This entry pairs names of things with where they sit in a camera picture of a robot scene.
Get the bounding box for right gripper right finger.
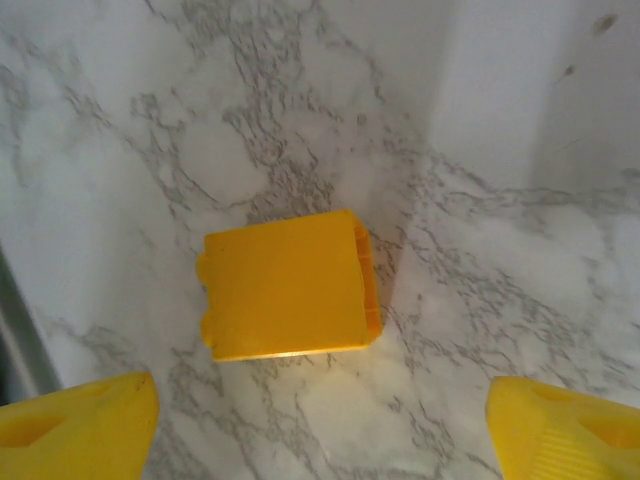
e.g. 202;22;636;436
487;375;640;480

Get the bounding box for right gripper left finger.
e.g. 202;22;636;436
0;370;162;480

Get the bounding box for yellow lego brick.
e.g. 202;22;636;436
195;208;386;364

